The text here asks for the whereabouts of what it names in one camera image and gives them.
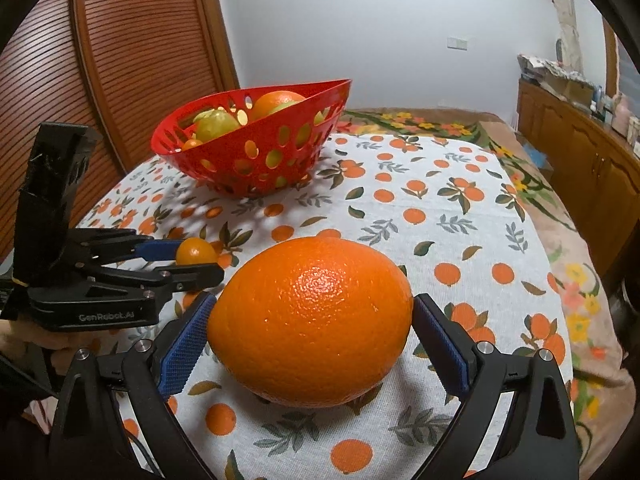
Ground red perforated plastic basket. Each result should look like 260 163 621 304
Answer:
151 78 352 198

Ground wooden cabinet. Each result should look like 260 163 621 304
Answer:
515 77 640 283

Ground person's left hand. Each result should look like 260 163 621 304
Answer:
0 321 92 375

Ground bottles and jars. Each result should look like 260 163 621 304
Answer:
590 85 640 153

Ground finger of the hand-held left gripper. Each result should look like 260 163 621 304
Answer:
67 230 183 266
85 262 225 293

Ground yellow-green oval fruit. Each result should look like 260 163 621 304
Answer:
194 108 242 143

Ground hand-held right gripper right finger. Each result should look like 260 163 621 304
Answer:
412 294 581 480

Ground large orange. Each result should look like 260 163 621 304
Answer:
248 91 307 122
206 236 414 407

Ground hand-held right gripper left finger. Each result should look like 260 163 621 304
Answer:
47 291 218 480

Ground pile of boxes and papers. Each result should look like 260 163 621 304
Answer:
517 52 597 111

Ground wooden slatted wardrobe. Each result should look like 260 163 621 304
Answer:
0 0 242 261

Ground orange print tablecloth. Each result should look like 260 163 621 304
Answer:
75 132 581 480

